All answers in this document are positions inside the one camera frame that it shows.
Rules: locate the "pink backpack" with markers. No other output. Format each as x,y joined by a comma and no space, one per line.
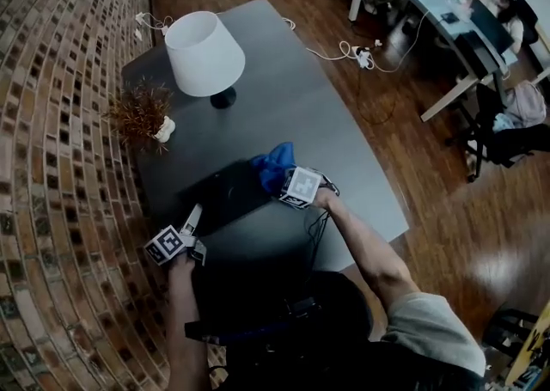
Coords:
525,103

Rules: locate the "black office chair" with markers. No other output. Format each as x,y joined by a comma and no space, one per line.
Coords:
485,144

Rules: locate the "black metal stool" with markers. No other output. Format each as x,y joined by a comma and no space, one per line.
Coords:
509,331

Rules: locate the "light blue garment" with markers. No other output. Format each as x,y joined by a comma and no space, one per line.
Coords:
502,121

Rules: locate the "black computer case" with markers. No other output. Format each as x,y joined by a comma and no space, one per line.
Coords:
481,54

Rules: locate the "person's right forearm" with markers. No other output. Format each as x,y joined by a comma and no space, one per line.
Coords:
365,247

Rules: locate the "white office desk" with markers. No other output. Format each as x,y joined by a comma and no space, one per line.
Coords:
438,11

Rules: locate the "yellow printed board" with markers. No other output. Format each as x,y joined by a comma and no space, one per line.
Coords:
530,346

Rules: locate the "small black tablet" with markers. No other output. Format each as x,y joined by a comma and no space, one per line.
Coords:
449,17

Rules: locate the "person's left forearm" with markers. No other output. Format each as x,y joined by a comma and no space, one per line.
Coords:
182,307

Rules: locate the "white table lamp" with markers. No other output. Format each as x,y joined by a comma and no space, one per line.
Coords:
202,54

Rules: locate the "black laptop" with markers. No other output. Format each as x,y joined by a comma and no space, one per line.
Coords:
490,24

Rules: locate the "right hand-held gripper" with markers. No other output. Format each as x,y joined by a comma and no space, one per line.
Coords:
303,187

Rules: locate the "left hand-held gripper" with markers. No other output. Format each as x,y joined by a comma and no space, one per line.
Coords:
165,247

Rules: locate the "orange plant in white pot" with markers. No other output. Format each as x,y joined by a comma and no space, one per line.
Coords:
139,112

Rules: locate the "blue cloth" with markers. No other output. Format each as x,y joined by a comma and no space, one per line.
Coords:
273,166

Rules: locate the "white power strip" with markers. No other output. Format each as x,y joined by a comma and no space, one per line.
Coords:
363,58

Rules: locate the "person's torso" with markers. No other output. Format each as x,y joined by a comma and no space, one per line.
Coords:
301,337

